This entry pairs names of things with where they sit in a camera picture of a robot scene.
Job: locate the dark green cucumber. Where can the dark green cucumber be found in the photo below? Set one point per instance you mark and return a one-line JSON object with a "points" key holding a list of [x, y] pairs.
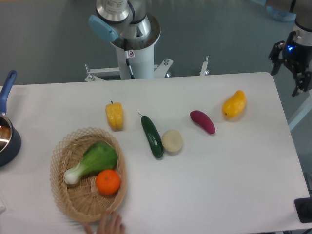
{"points": [[153, 137]]}

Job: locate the person's hand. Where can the person's hand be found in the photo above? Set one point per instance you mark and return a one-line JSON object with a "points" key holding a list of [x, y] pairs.
{"points": [[110, 223]]}

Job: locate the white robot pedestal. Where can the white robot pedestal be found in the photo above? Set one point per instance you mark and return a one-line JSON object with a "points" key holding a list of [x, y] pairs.
{"points": [[139, 63]]}

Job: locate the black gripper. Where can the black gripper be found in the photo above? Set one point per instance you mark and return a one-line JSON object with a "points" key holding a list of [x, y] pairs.
{"points": [[296, 57]]}

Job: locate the blue saucepan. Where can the blue saucepan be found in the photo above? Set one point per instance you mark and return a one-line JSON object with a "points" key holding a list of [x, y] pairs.
{"points": [[10, 140]]}

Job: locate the yellow mango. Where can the yellow mango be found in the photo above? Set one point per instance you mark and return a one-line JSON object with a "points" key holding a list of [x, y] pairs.
{"points": [[234, 105]]}

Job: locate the woven wicker basket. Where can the woven wicker basket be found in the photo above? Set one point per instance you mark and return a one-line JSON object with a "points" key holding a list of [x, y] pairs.
{"points": [[82, 202]]}

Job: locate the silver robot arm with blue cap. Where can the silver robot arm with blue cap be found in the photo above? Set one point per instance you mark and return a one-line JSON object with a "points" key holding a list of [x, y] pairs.
{"points": [[125, 23]]}

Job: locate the orange fruit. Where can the orange fruit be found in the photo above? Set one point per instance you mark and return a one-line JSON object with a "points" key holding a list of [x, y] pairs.
{"points": [[108, 182]]}

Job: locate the green bok choy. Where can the green bok choy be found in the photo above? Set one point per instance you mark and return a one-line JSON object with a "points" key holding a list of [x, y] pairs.
{"points": [[98, 157]]}

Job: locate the white metal base frame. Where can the white metal base frame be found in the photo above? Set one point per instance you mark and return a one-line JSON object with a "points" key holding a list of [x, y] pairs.
{"points": [[160, 71]]}

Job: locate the yellow bell pepper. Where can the yellow bell pepper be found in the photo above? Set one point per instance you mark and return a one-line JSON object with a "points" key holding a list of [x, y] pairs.
{"points": [[114, 114]]}

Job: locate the black device at table edge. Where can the black device at table edge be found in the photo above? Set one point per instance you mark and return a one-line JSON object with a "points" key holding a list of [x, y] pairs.
{"points": [[304, 209]]}

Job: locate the purple sweet potato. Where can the purple sweet potato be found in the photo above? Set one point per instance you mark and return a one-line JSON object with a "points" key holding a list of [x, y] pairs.
{"points": [[203, 121]]}

